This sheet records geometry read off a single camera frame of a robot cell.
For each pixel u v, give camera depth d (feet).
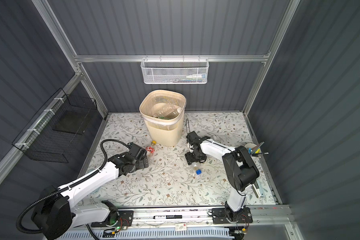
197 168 2.87
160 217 2.42
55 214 1.30
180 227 2.32
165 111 3.16
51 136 2.36
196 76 2.97
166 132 2.80
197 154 2.59
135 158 2.15
